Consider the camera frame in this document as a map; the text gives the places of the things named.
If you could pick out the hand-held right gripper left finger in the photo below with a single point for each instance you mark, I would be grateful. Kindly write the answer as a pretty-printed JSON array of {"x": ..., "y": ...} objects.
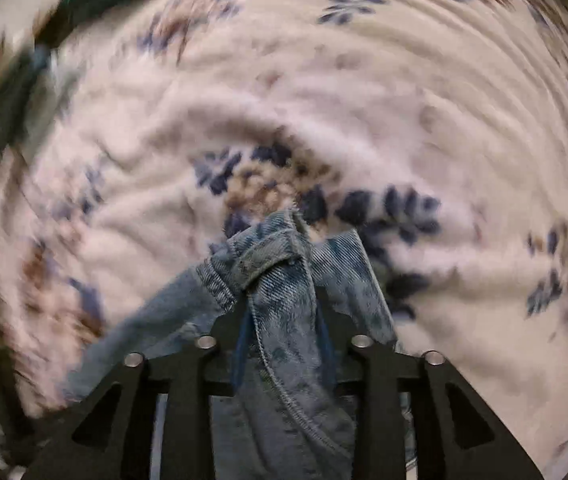
[{"x": 240, "y": 347}]

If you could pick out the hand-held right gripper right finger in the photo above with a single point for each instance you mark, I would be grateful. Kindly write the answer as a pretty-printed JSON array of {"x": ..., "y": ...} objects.
[{"x": 327, "y": 347}]

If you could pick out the blue denim pants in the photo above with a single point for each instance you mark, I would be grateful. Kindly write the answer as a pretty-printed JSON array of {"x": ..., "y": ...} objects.
[{"x": 284, "y": 310}]

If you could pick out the floral printed blanket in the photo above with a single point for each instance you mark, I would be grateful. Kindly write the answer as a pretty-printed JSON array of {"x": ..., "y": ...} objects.
[{"x": 363, "y": 110}]

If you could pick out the dark green cloth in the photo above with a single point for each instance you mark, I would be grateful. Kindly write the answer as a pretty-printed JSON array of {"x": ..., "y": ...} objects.
[{"x": 19, "y": 85}]

